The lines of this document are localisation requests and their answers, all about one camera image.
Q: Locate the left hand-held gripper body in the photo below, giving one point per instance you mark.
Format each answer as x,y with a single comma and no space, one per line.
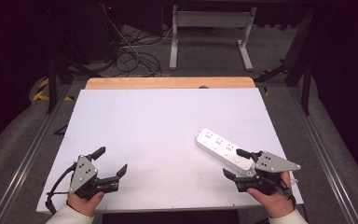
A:
82,172

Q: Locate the black metal stand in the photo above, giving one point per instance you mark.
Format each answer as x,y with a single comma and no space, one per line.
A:
301,68
56,77

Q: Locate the aluminium floor rail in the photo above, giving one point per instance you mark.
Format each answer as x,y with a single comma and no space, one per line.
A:
323,155
28,155

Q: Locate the wooden table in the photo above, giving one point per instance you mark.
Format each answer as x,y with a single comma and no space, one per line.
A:
167,82

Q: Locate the person's right hand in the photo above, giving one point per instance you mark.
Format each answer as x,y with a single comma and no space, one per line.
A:
275,202

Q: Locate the white power strip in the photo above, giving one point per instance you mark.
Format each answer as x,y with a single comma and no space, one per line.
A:
222,148

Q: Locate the white metal stand frame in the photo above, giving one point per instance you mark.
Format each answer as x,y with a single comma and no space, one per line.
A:
211,20

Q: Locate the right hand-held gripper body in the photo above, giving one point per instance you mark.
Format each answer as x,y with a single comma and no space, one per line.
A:
273,164

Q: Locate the yellow black hazard tape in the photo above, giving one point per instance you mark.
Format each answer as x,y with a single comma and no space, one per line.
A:
42,91

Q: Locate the person's left hand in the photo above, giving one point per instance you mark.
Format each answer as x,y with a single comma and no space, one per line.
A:
85,202

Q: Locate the white board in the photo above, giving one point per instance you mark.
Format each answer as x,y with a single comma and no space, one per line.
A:
155,149

